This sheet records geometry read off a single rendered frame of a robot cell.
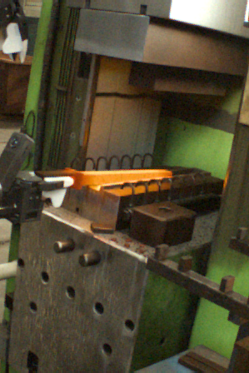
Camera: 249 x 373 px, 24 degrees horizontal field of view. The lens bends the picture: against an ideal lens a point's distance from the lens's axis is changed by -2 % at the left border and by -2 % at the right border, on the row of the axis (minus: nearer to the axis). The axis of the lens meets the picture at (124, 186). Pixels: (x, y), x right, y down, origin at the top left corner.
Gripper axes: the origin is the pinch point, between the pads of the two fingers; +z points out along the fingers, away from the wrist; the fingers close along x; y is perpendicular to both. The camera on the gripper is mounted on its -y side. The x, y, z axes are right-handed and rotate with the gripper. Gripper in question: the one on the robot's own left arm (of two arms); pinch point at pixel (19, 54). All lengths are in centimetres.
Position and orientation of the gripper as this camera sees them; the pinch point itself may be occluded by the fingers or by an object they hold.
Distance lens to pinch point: 123.4
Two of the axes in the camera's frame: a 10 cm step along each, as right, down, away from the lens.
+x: 7.4, 2.7, -6.2
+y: -6.5, 5.1, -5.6
